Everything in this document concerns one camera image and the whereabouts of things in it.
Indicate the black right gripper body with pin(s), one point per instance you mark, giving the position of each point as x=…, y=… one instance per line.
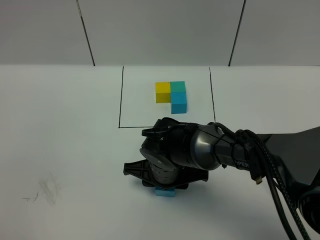
x=154, y=176

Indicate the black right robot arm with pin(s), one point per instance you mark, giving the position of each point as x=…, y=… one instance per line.
x=176, y=154

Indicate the blue template block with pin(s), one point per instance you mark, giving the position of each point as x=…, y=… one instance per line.
x=178, y=103

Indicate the yellow template block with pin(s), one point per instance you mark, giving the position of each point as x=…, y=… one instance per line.
x=163, y=92

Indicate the green template block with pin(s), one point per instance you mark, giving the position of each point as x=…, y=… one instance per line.
x=177, y=86

